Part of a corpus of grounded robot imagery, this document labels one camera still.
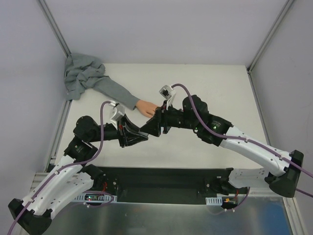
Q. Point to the right white cable duct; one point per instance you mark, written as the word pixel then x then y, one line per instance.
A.
pixel 214 201

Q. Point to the left white cable duct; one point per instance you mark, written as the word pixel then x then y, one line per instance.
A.
pixel 98 198

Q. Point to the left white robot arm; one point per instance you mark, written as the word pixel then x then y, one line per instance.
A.
pixel 74 173

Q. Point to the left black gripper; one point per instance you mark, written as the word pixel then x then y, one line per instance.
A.
pixel 122 133

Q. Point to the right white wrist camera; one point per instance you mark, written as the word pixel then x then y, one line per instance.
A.
pixel 169 94

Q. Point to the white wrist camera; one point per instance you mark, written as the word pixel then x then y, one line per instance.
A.
pixel 118 111
pixel 169 94

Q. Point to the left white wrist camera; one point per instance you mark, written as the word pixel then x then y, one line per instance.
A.
pixel 118 111

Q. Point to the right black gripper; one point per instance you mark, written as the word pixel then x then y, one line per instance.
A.
pixel 165 120

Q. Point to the aluminium frame post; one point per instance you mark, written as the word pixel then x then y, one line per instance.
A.
pixel 54 26
pixel 271 33

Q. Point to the right aluminium frame post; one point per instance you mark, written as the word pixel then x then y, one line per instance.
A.
pixel 271 33

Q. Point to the white cable duct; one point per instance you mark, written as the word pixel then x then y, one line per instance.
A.
pixel 98 198
pixel 214 201

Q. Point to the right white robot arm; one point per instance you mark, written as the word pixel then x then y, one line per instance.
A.
pixel 280 170

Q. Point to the left aluminium frame post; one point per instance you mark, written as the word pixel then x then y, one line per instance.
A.
pixel 54 26

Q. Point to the grey shirt with sleeve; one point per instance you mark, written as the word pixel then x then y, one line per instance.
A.
pixel 84 72

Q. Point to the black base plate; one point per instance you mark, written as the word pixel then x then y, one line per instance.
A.
pixel 97 172

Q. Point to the mannequin hand with nails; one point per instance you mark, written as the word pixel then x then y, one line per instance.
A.
pixel 146 108

